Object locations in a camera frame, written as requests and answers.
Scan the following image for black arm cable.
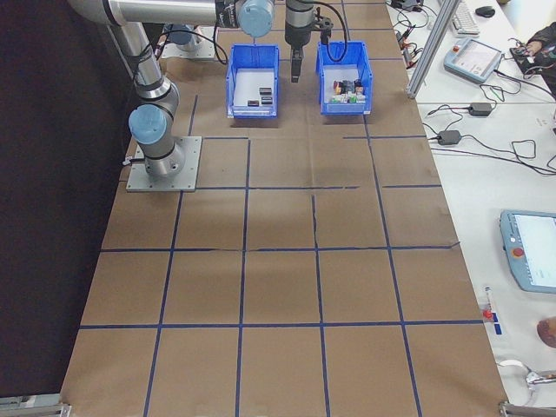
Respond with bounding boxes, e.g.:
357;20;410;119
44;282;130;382
156;23;229;66
132;0;349;89

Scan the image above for black adapter cable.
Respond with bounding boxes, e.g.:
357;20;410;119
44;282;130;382
427;71;522;119
423;122;556;175

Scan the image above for red black clip leads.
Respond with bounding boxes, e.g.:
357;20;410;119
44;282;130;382
393;17;426;71

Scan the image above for white computer keyboard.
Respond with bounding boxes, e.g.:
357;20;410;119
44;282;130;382
450;1;481;36

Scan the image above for aluminium corner bracket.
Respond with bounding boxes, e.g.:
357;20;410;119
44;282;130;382
498;400;556;417

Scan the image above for aluminium profile post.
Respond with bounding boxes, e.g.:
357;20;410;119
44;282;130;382
407;0;461;100

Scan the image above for black frame cover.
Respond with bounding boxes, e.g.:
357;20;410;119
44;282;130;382
0;0;140;399

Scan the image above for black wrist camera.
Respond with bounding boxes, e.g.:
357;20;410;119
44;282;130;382
313;12;334;45

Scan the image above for forearm in patterned sleeve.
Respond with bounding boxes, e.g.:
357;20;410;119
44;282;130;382
526;23;556;60

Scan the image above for brown round object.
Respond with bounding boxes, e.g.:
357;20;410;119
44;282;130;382
537;318;556;348

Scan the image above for aluminium frame rail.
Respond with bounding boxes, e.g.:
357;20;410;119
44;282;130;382
0;393;73;417

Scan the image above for black circuit board with wires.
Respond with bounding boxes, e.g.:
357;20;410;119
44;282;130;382
507;38;539;80

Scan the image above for white square base plate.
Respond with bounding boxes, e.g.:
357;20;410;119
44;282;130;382
125;136;203;193
160;39;218;60

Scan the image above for blue bin with black capacitors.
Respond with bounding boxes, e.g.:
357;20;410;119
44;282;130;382
224;43;281;121

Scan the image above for black pendant cable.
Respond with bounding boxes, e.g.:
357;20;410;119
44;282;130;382
493;67;556;96

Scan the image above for blue bin with mixed parts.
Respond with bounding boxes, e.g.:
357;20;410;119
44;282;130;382
315;40;374;116

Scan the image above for light blue teach pendant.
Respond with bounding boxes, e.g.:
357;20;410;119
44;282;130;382
499;209;556;294
442;36;505;86

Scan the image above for white bin liner sheet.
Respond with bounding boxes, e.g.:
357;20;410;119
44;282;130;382
323;63;365;105
233;70;277;109

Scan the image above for silver metal clamp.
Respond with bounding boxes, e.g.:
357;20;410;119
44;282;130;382
524;368;556;394

